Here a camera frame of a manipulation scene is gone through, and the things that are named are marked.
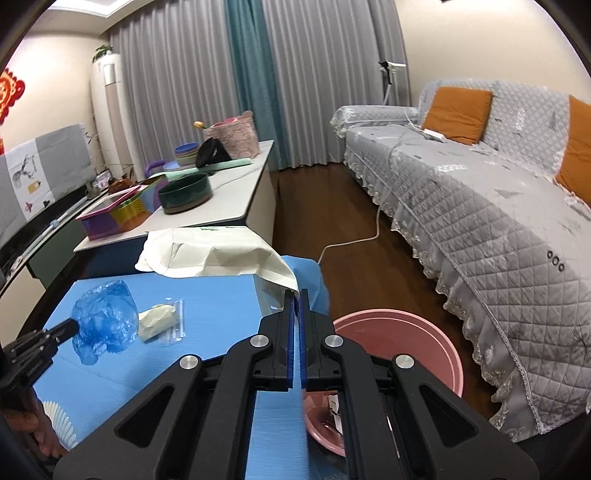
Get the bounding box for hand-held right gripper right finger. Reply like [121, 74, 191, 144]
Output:
[298, 289, 540, 480]

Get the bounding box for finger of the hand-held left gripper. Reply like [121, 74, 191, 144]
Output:
[11, 318, 80, 366]

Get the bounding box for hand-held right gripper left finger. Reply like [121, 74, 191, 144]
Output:
[52, 289, 297, 480]

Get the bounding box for blue plastic bag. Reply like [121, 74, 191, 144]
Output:
[72, 280, 140, 366]

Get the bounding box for pink plastic basin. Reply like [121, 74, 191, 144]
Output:
[302, 310, 464, 457]

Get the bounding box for white plastic bag green print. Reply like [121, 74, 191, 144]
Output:
[135, 226, 301, 296]

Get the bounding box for person's left hand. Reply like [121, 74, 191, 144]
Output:
[0, 394, 63, 459]

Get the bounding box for white foam net sleeve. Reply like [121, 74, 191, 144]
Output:
[42, 401, 80, 452]

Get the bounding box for television cabinet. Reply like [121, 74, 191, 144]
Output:
[0, 182, 139, 301]

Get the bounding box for clear bag with white item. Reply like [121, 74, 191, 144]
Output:
[137, 302, 178, 343]

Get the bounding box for white blue rod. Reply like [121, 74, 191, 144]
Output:
[39, 203, 93, 241]

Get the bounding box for colourful striped box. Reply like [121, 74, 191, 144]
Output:
[75, 178, 164, 241]

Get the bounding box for white coffee table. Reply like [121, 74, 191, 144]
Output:
[74, 140, 276, 278]

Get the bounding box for brown ornament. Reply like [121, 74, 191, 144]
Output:
[107, 168, 137, 192]

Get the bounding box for grey television cover cloth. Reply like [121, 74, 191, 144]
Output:
[0, 124, 93, 252]

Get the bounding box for dark green round basin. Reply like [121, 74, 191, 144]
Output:
[158, 173, 213, 216]

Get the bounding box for black hat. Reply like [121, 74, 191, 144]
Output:
[195, 137, 232, 169]

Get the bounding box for grey quilted sofa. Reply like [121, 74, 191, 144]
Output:
[330, 79, 591, 437]

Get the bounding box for stack of pastel bowls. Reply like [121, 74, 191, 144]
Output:
[174, 142, 201, 167]

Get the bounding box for pink patterned bag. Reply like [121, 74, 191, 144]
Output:
[202, 111, 260, 160]

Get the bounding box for white tower air conditioner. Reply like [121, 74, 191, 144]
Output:
[90, 54, 134, 169]

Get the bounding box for orange cushion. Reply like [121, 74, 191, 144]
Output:
[554, 95, 591, 206]
[421, 86, 494, 146]

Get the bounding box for grey curtain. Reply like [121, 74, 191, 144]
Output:
[261, 0, 411, 167]
[108, 0, 245, 153]

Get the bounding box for teal curtain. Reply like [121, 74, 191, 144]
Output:
[224, 0, 289, 171]

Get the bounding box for white power cable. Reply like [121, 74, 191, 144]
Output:
[316, 108, 423, 266]

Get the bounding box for red knot wall decoration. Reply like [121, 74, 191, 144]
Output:
[0, 69, 26, 155]

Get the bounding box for white camera stand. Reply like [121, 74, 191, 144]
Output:
[379, 60, 409, 107]

